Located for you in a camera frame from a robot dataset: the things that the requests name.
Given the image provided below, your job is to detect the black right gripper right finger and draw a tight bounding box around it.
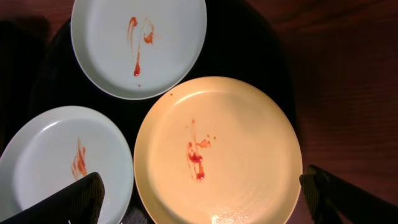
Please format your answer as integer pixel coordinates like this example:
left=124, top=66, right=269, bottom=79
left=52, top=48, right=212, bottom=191
left=299, top=164, right=397, bottom=224

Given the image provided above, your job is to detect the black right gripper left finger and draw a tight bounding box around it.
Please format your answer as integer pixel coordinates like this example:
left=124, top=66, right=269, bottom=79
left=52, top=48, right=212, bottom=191
left=1, top=172, right=105, bottom=224

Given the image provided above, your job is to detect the green plate with smeared streaks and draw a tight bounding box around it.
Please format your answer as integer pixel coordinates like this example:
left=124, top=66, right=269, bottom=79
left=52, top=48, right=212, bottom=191
left=1, top=106, right=134, bottom=223

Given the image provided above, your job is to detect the yellow plate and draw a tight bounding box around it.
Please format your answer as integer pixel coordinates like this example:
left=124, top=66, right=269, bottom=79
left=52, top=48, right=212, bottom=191
left=134, top=77, right=303, bottom=223

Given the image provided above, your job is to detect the green plate with three streaks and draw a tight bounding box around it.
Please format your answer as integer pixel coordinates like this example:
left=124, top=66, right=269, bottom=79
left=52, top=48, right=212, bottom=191
left=70, top=0, right=207, bottom=100

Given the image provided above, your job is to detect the rectangular black tray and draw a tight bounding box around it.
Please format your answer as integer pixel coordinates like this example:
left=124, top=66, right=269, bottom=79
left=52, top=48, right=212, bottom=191
left=1, top=16, right=50, bottom=152

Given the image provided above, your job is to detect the round black tray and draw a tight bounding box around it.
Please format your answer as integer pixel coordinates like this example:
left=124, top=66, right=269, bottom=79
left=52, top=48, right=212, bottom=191
left=27, top=0, right=301, bottom=224

